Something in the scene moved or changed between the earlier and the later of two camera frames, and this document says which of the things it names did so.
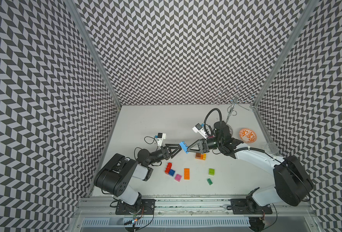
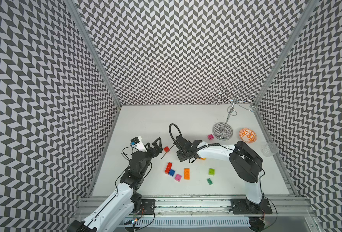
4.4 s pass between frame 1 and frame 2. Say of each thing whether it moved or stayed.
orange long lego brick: stayed
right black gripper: moved
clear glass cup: stayed
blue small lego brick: stayed
